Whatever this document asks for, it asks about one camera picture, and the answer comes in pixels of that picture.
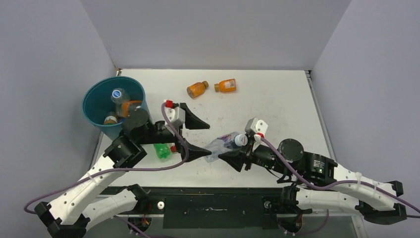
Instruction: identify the orange bottle with barcode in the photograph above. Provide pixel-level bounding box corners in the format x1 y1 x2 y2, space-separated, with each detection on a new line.
214 78 237 93

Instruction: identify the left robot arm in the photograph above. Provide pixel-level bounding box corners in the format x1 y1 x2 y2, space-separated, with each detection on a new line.
34 100 210 238

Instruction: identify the small orange juice bottle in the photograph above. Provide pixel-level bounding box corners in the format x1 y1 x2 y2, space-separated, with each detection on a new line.
187 81 209 99

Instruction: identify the clear bottle blue cap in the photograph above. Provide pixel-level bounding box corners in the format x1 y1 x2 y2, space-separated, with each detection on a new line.
111 88 130 105

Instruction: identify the large orange label bottle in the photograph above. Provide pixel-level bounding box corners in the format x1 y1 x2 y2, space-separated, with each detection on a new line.
115 100 143 118

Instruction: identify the red cap small bottle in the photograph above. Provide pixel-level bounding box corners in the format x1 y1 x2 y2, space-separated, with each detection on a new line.
169 143 177 153

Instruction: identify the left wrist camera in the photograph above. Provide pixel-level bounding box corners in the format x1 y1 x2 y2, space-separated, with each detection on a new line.
164 107 186 128

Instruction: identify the teal plastic bin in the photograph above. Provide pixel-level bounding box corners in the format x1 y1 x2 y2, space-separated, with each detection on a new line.
82 76 149 140

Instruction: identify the orange label tea bottle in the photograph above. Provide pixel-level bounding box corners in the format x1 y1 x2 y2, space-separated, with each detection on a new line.
103 112 119 125

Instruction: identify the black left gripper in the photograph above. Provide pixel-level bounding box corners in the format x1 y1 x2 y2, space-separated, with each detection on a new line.
136 104 211 161

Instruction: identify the green plastic bottle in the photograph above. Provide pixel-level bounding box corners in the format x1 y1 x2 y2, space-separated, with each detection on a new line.
154 144 172 159

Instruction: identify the crushed clear water bottle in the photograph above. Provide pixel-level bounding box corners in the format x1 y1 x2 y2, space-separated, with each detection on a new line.
204 132 248 163

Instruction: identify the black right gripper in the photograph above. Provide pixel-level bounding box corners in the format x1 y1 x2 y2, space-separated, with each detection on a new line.
218 132 293 176

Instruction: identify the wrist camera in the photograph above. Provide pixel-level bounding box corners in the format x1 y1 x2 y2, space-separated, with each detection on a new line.
164 107 186 128
245 118 268 138

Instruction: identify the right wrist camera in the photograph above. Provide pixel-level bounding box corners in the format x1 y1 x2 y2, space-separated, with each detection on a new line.
245 118 268 138

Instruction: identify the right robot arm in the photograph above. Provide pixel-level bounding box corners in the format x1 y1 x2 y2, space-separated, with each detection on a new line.
219 138 408 225

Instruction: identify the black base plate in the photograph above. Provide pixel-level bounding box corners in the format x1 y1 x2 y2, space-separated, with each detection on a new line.
98 185 332 230

